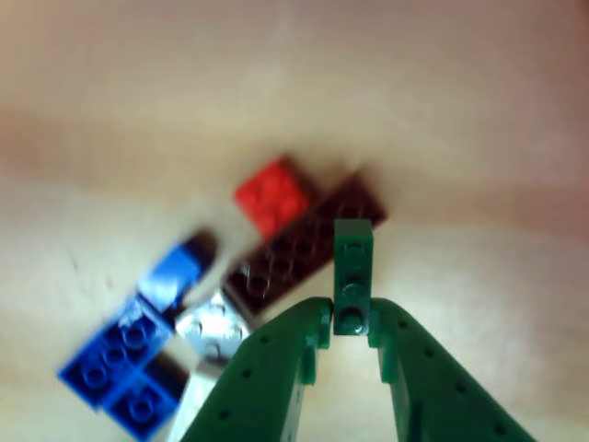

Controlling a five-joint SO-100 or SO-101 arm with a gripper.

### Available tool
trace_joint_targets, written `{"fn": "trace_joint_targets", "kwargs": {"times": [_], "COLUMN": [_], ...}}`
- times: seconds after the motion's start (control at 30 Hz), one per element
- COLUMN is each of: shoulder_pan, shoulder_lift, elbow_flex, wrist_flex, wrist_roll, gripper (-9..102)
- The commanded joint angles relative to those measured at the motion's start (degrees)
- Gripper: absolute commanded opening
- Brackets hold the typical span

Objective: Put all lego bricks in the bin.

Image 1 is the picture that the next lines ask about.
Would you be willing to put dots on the brown 2x6 lego brick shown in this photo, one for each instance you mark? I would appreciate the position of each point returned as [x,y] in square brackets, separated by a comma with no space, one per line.
[299,258]

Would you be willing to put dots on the blue 2x2 lego brick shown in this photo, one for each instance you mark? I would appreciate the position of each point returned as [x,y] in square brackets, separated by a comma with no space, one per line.
[138,405]
[175,274]

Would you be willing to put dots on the green narrow lego brick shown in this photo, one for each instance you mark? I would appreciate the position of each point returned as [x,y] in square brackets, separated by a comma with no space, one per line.
[352,276]

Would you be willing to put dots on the red 2x2 lego brick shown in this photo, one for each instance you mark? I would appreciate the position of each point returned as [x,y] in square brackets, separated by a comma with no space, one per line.
[271,195]

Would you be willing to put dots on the white 2x6 lego brick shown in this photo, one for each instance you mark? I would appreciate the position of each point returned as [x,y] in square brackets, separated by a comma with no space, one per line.
[188,405]

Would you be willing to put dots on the grey 2x4 lego brick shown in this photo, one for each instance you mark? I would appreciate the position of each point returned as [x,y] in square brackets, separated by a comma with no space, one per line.
[209,329]

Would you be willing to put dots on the blue 2x4 lego brick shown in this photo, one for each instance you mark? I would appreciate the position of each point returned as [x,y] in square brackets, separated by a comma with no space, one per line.
[110,361]

